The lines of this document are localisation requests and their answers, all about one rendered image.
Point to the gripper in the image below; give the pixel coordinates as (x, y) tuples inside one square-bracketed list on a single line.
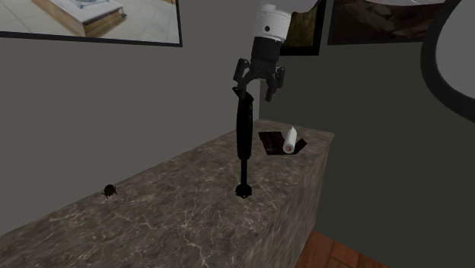
[(265, 52)]

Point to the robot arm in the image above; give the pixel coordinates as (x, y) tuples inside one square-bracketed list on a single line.
[(272, 18)]

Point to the black immersion blender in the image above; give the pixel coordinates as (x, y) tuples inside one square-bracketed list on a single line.
[(244, 130)]

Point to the white paper towel roll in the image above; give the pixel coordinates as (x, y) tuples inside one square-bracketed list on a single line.
[(290, 141)]

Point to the small dark round object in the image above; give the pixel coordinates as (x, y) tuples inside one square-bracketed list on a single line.
[(109, 190)]

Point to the dark framed olive wall picture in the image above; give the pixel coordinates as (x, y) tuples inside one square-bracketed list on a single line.
[(306, 29)]

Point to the dark brown wall picture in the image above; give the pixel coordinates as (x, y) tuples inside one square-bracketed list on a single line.
[(378, 24)]

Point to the wall picture of bright room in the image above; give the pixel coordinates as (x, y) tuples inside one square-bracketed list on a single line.
[(92, 18)]

